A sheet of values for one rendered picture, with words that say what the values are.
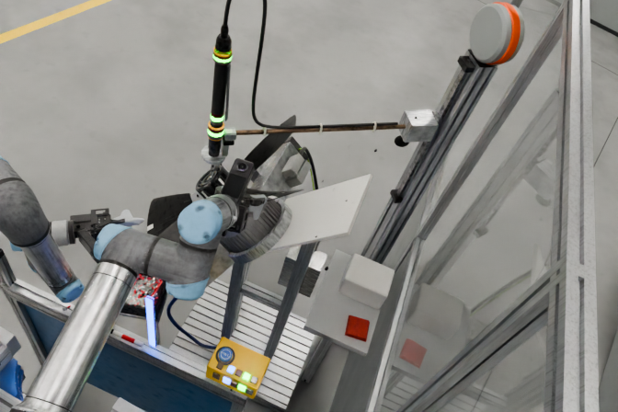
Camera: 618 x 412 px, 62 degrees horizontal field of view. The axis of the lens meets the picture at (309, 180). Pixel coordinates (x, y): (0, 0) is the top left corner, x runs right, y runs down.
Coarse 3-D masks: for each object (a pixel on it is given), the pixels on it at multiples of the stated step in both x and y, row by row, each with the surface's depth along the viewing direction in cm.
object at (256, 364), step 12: (216, 348) 151; (228, 348) 151; (240, 348) 152; (216, 360) 148; (240, 360) 150; (252, 360) 150; (264, 360) 151; (216, 372) 148; (228, 372) 147; (252, 372) 148; (264, 372) 149; (228, 384) 151; (252, 384) 146; (252, 396) 151
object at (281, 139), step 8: (288, 120) 170; (272, 136) 173; (280, 136) 179; (288, 136) 186; (264, 144) 173; (272, 144) 179; (280, 144) 185; (256, 152) 173; (264, 152) 178; (272, 152) 183; (248, 160) 174; (256, 160) 177; (264, 160) 182; (256, 168) 180
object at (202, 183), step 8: (216, 168) 174; (224, 168) 171; (208, 176) 173; (216, 176) 167; (224, 176) 168; (200, 184) 173; (208, 184) 166; (216, 184) 166; (200, 192) 168; (208, 192) 167
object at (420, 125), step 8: (408, 112) 157; (416, 112) 158; (424, 112) 159; (432, 112) 159; (400, 120) 160; (408, 120) 155; (416, 120) 155; (424, 120) 156; (432, 120) 157; (440, 120) 157; (408, 128) 156; (416, 128) 155; (424, 128) 156; (432, 128) 156; (408, 136) 157; (416, 136) 158; (424, 136) 159; (432, 136) 160
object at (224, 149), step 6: (234, 132) 141; (228, 138) 141; (234, 138) 142; (222, 144) 144; (228, 144) 142; (204, 150) 146; (222, 150) 145; (228, 150) 145; (204, 156) 145; (210, 156) 145; (222, 156) 146; (210, 162) 144; (216, 162) 145; (222, 162) 146
